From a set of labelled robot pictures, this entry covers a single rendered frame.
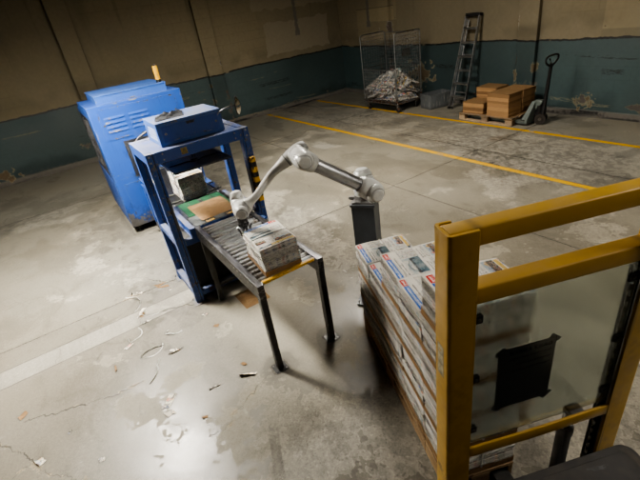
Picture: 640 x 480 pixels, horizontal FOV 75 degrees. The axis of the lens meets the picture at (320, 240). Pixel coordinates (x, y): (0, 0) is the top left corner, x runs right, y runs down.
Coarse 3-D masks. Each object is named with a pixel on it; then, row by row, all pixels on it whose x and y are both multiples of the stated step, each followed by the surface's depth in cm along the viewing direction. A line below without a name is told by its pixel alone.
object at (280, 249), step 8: (280, 232) 303; (288, 232) 301; (264, 240) 296; (272, 240) 294; (280, 240) 292; (288, 240) 292; (296, 240) 296; (256, 248) 289; (264, 248) 287; (272, 248) 289; (280, 248) 292; (288, 248) 294; (296, 248) 298; (256, 256) 299; (264, 256) 287; (272, 256) 290; (280, 256) 294; (288, 256) 297; (296, 256) 300; (264, 264) 289; (272, 264) 293; (280, 264) 296
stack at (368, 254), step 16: (384, 240) 312; (400, 240) 308; (368, 256) 296; (368, 272) 291; (368, 288) 303; (384, 304) 270; (368, 320) 334; (384, 320) 276; (400, 320) 241; (384, 336) 289; (400, 336) 249; (400, 352) 253; (416, 352) 225; (400, 368) 265; (400, 384) 276; (416, 384) 235; (400, 400) 285; (416, 400) 245; (416, 432) 262
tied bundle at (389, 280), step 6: (384, 264) 246; (384, 270) 250; (384, 276) 252; (390, 276) 238; (384, 282) 255; (390, 282) 243; (396, 282) 229; (390, 288) 244; (396, 288) 233; (390, 294) 247; (396, 294) 235; (396, 300) 238
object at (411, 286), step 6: (414, 276) 226; (420, 276) 226; (402, 282) 223; (408, 282) 223; (414, 282) 222; (420, 282) 221; (402, 288) 219; (408, 288) 219; (414, 288) 218; (420, 288) 217; (408, 294) 214; (414, 294) 213; (420, 294) 212; (414, 300) 209; (420, 300) 209; (420, 306) 205
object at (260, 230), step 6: (270, 222) 320; (276, 222) 318; (252, 228) 316; (258, 228) 315; (264, 228) 313; (270, 228) 312; (276, 228) 311; (246, 234) 308; (252, 234) 307; (258, 234) 306; (246, 240) 310; (252, 252) 308; (252, 258) 314
